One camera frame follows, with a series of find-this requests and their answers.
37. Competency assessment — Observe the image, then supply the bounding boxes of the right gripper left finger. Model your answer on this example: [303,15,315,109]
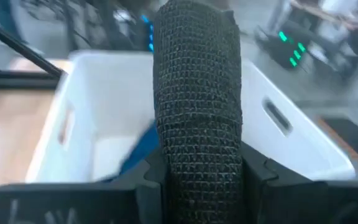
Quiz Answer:
[0,145,168,224]

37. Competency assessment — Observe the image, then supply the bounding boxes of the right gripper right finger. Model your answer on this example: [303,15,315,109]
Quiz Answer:
[240,141,358,224]

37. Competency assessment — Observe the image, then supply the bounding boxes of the blue cloth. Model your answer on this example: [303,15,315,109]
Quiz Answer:
[118,122,160,180]

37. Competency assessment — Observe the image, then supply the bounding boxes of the white perforated plastic basket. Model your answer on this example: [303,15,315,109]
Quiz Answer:
[25,49,356,184]

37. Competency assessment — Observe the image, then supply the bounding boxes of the black device green lights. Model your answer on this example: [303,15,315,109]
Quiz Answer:
[254,21,354,79]

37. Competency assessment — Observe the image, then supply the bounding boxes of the black device blue lights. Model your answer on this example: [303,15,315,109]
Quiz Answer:
[135,12,155,53]

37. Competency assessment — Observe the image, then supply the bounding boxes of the black aluminium rig frame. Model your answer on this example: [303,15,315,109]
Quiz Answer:
[0,15,65,91]

